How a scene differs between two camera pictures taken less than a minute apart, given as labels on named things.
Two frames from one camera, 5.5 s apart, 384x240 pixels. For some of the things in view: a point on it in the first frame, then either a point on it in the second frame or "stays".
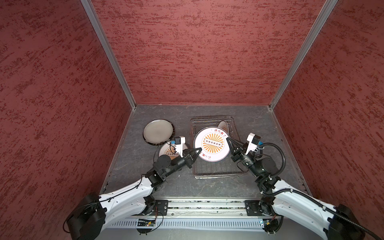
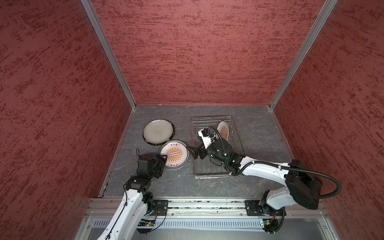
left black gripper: [190, 159] → [161, 161]
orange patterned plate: [170, 149] stays
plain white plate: [157, 131] stays
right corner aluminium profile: [313, 33] stays
